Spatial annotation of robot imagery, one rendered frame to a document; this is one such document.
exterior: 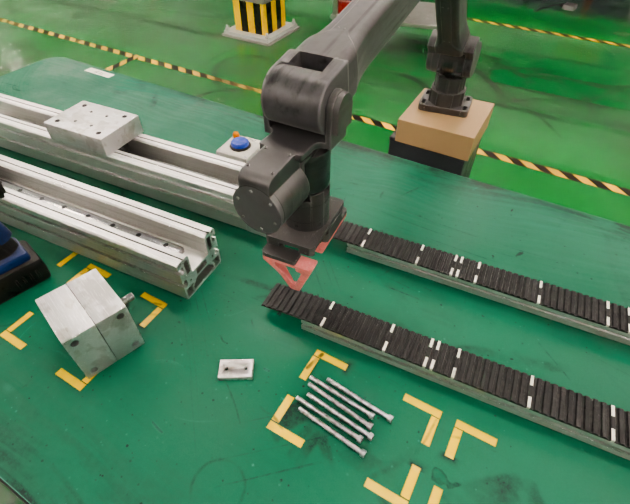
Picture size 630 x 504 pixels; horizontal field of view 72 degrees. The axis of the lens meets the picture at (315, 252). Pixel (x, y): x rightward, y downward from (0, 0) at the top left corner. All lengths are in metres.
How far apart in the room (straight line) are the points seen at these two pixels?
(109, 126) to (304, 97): 0.65
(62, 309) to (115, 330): 0.08
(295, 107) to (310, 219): 0.14
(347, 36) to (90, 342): 0.51
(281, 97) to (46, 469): 0.54
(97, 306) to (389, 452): 0.44
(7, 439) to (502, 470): 0.64
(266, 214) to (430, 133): 0.73
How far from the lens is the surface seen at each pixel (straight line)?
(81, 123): 1.06
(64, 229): 0.88
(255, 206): 0.43
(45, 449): 0.71
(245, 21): 4.16
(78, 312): 0.69
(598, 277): 0.92
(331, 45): 0.48
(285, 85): 0.44
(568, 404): 0.69
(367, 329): 0.67
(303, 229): 0.52
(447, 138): 1.09
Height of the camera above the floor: 1.36
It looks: 46 degrees down
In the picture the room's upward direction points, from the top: straight up
